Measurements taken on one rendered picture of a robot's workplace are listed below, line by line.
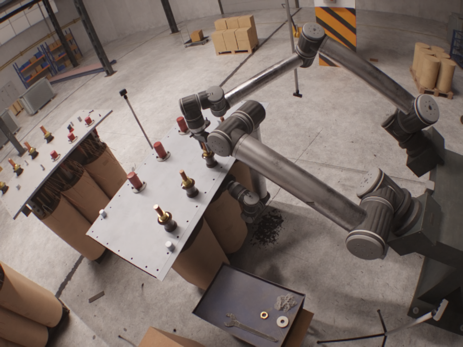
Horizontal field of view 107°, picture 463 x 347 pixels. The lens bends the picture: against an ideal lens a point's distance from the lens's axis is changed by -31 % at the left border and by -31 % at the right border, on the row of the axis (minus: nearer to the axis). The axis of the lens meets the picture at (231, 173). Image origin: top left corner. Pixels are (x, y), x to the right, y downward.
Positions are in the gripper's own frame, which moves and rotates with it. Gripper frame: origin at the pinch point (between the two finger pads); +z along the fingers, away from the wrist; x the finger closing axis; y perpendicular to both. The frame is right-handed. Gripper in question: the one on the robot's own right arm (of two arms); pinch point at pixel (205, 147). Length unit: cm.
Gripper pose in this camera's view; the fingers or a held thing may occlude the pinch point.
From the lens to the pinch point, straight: 165.5
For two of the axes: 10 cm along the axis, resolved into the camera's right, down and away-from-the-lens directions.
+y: -6.3, 6.5, -4.2
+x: 7.4, 3.5, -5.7
